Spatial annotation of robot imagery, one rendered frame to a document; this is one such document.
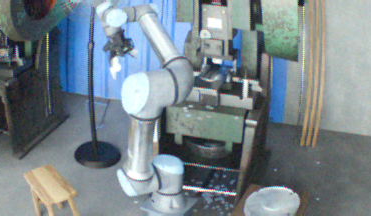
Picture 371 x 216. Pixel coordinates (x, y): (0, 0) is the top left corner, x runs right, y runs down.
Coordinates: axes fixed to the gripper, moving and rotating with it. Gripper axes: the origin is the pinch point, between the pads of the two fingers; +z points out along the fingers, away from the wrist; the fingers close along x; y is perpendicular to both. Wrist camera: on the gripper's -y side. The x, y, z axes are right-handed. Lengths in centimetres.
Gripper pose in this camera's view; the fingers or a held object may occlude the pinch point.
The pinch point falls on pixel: (124, 68)
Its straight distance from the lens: 182.4
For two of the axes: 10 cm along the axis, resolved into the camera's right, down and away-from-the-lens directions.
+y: 7.9, 1.1, -6.0
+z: 3.1, 7.7, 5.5
